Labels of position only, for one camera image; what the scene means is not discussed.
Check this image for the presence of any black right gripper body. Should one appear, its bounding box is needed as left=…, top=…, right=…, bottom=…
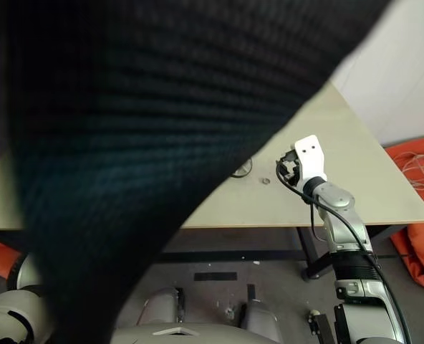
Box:
left=276, top=150, right=303, bottom=187

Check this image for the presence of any black ring-shaped rim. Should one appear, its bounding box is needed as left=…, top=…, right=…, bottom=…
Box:
left=232, top=159, right=255, bottom=178

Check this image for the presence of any gray left robot leg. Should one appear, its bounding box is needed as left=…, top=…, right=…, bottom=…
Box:
left=136, top=286, right=184, bottom=327

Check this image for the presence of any orange bag with cables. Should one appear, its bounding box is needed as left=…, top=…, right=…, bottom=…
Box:
left=385, top=134, right=424, bottom=286

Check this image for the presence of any black table frame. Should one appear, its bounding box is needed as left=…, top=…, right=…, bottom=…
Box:
left=0, top=224, right=408, bottom=282

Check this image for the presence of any gray right robot leg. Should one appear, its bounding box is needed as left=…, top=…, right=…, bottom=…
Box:
left=240, top=299, right=283, bottom=343

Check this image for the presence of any gray robot leg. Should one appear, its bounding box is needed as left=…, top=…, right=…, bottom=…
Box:
left=136, top=286, right=184, bottom=327
left=240, top=299, right=283, bottom=343

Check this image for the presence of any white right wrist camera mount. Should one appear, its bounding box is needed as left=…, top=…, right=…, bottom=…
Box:
left=293, top=135, right=328, bottom=189

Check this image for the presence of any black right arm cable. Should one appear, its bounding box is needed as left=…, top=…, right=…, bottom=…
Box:
left=275, top=163, right=413, bottom=344

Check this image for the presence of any tangled white cable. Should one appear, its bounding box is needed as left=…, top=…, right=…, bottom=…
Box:
left=397, top=148, right=424, bottom=209

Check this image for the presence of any wide black floor tape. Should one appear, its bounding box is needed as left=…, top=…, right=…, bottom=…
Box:
left=193, top=272, right=238, bottom=282

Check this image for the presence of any gray robot torso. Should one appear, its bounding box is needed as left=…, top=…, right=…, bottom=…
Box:
left=110, top=322, right=270, bottom=344

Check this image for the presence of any small orange bean bag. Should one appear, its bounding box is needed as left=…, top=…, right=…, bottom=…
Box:
left=0, top=236, right=21, bottom=277

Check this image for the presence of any black knit fabric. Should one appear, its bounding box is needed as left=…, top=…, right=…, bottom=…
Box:
left=0, top=0, right=390, bottom=344

